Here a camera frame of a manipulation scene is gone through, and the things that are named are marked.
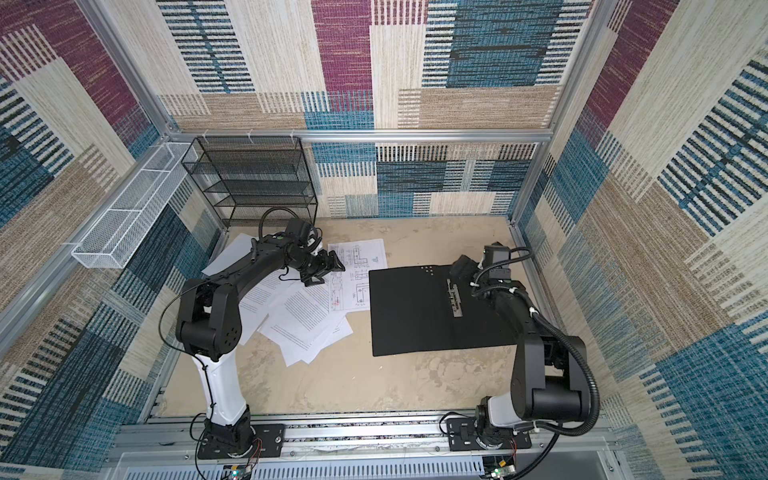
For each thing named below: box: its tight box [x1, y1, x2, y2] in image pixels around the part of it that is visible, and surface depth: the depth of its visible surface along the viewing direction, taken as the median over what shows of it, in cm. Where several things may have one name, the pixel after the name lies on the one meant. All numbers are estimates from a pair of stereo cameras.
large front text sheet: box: [257, 282, 346, 367], surface depth 96 cm
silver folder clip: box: [446, 278, 463, 318], surface depth 100 cm
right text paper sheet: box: [301, 317, 354, 365], surface depth 92 cm
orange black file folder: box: [369, 264, 517, 357], surface depth 98 cm
